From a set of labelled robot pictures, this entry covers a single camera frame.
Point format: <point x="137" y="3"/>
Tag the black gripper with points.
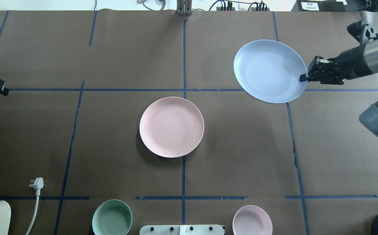
<point x="350" y="61"/>

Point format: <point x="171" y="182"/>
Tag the blue plate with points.
<point x="270" y="71"/>

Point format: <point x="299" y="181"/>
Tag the pink plate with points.
<point x="171" y="127"/>

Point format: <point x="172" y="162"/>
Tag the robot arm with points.
<point x="368" y="118"/>

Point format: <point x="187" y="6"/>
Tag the black box with label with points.
<point x="318" y="6"/>

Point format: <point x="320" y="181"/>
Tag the pink bowl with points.
<point x="252" y="220"/>

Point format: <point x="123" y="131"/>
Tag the green bowl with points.
<point x="113" y="217"/>

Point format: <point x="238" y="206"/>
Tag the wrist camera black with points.
<point x="362" y="32"/>

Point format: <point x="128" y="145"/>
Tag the aluminium frame post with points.
<point x="184" y="7"/>

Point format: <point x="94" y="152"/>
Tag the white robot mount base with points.
<point x="213" y="229"/>

